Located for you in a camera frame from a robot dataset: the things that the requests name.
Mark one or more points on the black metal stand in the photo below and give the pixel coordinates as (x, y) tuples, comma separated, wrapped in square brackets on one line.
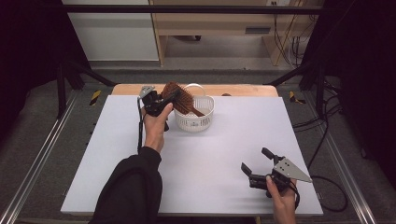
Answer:
[(320, 90), (61, 90)]

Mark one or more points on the person's right hand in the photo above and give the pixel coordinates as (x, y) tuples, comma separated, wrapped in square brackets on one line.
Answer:
[(283, 205)]

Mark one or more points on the brown wooden hairbrush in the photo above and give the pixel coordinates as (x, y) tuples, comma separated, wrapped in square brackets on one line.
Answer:
[(183, 99)]

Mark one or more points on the white slotted plastic basket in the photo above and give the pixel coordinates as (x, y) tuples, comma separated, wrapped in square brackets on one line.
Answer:
[(194, 123)]

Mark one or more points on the person's left hand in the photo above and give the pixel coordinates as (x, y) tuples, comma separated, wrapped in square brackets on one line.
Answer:
[(154, 132)]

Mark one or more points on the black frame bar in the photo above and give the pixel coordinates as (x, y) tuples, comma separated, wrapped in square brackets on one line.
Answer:
[(186, 8)]

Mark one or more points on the yellow black floor tape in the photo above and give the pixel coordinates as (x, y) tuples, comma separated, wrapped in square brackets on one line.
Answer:
[(95, 97), (294, 97)]

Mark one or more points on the aluminium floor rail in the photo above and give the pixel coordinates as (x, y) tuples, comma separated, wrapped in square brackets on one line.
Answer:
[(348, 174), (34, 161)]

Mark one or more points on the white cabinet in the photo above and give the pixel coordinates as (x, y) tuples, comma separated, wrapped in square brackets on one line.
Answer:
[(115, 34)]

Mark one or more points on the wooden desk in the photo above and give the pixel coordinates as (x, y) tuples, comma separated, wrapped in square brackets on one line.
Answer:
[(211, 21)]

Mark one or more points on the black curtain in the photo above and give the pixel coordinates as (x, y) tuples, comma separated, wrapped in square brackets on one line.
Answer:
[(364, 77), (28, 62)]

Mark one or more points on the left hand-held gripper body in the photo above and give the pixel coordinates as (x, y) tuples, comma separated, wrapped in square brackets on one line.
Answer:
[(152, 104)]

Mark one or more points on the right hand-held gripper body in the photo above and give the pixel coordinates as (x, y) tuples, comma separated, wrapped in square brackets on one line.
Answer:
[(288, 172)]

